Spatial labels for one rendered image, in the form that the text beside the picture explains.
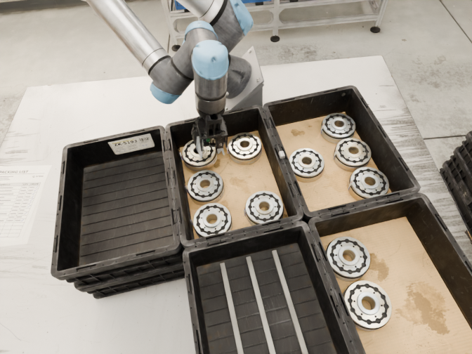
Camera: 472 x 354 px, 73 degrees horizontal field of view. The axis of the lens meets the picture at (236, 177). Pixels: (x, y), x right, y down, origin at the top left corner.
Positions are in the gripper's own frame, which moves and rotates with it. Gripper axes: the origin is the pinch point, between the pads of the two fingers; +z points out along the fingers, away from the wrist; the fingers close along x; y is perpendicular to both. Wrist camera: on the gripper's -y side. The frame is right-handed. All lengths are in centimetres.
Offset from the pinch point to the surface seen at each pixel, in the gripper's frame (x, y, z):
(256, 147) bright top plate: 13.9, 2.2, -0.7
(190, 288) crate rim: -11.6, 40.3, -3.1
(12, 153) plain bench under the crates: -71, -33, 27
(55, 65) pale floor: -95, -194, 101
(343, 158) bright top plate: 37.2, 13.0, -3.7
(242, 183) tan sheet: 7.7, 11.8, 3.1
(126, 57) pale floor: -36, -185, 93
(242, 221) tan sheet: 4.8, 23.6, 3.5
